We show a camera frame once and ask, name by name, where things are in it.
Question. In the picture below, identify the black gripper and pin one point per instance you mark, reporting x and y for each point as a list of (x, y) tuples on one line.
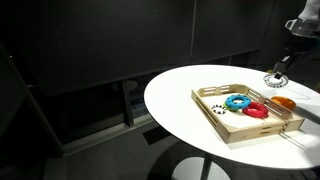
[(298, 45)]

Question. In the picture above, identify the wooden tray with slots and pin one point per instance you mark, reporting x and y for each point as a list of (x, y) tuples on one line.
[(243, 131)]

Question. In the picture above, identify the white table pedestal base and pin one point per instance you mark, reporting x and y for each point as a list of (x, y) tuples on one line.
[(186, 170)]

